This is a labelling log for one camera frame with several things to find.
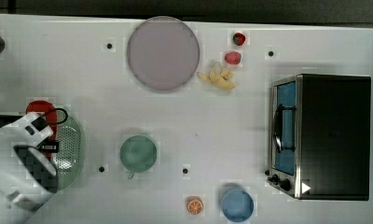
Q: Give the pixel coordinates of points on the orange slice toy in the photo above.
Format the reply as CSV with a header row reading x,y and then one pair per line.
x,y
194,205

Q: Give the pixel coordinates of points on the black toaster oven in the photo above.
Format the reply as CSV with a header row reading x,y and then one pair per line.
x,y
320,128

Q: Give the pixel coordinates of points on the grey round plate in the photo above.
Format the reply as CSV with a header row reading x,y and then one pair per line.
x,y
163,53

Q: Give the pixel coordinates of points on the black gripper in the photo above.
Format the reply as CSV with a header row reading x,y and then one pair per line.
x,y
50,146

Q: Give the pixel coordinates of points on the blue bowl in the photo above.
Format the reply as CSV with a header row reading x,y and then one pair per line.
x,y
237,205

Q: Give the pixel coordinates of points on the yellow plush banana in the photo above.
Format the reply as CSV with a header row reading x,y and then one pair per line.
x,y
219,77

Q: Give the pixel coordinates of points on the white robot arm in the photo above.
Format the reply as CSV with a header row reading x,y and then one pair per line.
x,y
28,179

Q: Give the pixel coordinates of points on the pink green strawberry toy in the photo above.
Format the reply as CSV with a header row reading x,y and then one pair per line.
x,y
233,57

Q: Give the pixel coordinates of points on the green metal cup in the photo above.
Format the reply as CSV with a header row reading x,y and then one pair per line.
x,y
138,154

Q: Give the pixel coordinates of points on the green strainer bowl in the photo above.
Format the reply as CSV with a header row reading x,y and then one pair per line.
x,y
70,157

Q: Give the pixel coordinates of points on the red plush ketchup bottle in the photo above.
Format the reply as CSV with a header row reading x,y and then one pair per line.
x,y
46,108

